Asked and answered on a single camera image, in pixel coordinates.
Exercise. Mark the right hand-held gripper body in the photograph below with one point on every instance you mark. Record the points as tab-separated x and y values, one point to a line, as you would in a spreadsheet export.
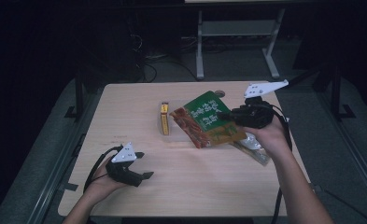
256	113

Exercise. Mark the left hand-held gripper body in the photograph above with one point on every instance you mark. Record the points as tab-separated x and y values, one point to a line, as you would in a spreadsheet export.
125	155

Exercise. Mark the green snack packet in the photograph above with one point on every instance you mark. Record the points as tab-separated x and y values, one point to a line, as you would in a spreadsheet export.
207	119

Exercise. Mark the small gold red packet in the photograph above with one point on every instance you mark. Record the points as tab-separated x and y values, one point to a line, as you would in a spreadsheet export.
164	119

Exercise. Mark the clear plastic box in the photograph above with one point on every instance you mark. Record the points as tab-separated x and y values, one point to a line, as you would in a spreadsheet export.
178	133

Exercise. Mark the person's right hand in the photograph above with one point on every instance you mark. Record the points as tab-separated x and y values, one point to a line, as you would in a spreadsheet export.
273	137

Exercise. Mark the person's left hand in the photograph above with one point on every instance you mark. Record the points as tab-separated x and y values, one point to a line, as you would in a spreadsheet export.
101	183

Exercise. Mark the white orange snack packet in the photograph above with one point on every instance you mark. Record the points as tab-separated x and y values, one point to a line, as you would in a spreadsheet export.
256	149

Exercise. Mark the white metal stand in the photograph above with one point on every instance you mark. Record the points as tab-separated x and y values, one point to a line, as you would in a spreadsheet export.
237	28

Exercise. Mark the grey table bracket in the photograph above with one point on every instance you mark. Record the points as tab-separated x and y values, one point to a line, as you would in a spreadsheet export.
317	188
69	186

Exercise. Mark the black metal post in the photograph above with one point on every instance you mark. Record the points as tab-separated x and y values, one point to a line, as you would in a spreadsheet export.
336	93
79	96

